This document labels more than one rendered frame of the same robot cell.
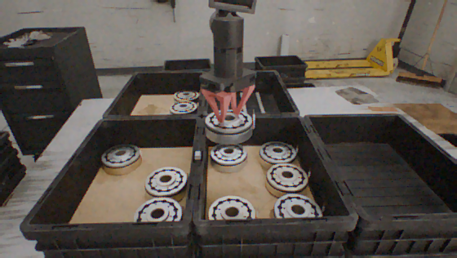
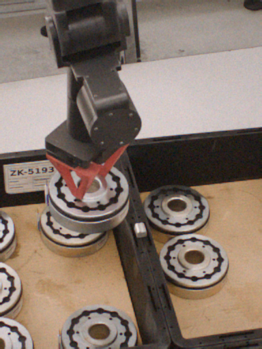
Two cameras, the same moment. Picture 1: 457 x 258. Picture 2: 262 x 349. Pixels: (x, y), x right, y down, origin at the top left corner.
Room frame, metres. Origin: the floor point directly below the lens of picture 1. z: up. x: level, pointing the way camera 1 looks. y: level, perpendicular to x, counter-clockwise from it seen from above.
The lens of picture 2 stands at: (1.32, -0.11, 1.79)
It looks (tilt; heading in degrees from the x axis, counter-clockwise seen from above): 42 degrees down; 168
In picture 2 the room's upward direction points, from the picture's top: 3 degrees clockwise
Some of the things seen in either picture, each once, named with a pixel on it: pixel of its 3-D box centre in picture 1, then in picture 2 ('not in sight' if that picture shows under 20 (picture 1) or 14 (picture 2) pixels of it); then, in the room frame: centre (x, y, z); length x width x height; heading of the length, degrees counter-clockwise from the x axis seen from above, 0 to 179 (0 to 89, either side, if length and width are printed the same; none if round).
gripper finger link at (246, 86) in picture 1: (232, 96); (84, 164); (0.53, -0.01, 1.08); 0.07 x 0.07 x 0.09; 46
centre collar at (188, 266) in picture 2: (166, 179); (194, 258); (0.51, 0.15, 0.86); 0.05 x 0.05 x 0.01
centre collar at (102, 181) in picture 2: (228, 118); (89, 186); (0.52, 0.00, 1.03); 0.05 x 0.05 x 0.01
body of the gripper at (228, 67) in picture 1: (228, 64); (91, 115); (0.52, 0.00, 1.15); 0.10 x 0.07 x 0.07; 136
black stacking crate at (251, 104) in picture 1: (245, 104); not in sight; (0.92, -0.07, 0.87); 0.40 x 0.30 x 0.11; 2
